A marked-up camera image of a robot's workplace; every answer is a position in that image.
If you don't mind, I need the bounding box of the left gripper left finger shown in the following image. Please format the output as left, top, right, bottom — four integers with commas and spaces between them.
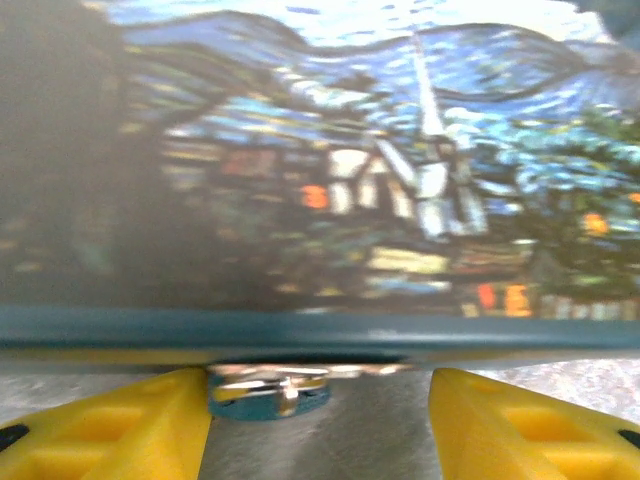
0, 368, 214, 480

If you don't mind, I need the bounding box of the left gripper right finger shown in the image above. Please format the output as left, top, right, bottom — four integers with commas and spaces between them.
430, 368, 640, 480

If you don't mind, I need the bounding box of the starry night print tin box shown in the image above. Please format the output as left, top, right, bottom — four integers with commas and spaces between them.
0, 0, 640, 367

